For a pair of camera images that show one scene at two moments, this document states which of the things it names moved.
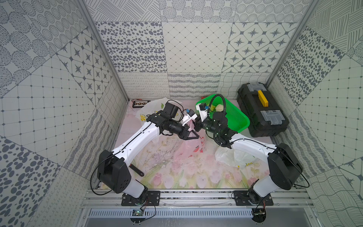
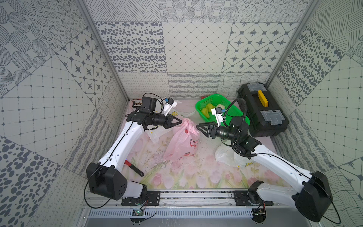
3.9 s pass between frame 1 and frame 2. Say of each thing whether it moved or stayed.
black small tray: stayed
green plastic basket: stayed
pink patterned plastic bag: moved
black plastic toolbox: stayed
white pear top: stayed
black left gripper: moved
